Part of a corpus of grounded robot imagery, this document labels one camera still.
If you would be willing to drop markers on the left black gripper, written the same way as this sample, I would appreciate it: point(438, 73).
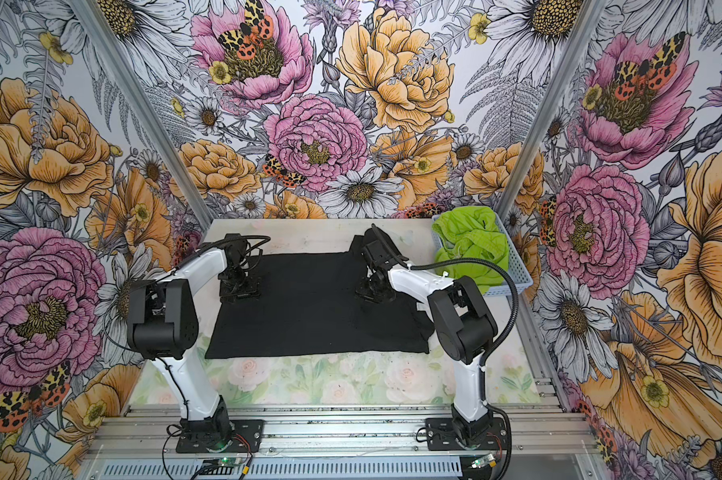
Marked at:
point(252, 289)

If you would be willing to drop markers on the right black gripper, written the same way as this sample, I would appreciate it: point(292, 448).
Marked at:
point(361, 292)

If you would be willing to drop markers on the black garment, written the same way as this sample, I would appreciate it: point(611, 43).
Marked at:
point(308, 305)

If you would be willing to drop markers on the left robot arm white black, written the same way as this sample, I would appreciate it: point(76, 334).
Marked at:
point(163, 327)

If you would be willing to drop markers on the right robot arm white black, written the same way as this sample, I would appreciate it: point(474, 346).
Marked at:
point(463, 324)

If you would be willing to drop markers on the lime green towel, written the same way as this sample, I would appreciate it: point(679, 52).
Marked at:
point(472, 232)

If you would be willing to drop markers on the light blue plastic basket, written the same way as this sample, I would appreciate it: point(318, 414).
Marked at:
point(517, 270)

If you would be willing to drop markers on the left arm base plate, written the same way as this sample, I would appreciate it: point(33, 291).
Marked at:
point(238, 436)

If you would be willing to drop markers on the left aluminium corner post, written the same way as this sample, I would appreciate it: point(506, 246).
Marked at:
point(105, 43)

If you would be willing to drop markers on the aluminium corner post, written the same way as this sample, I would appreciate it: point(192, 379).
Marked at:
point(105, 43)
point(583, 30)

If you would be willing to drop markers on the aluminium rail frame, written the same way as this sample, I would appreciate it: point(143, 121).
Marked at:
point(325, 431)

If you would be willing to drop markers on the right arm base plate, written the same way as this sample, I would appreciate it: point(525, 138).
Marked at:
point(455, 434)

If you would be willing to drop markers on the white vented cable duct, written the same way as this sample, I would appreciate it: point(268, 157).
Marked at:
point(436, 467)

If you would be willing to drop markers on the right aluminium corner post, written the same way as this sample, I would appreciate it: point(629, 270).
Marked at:
point(583, 30)

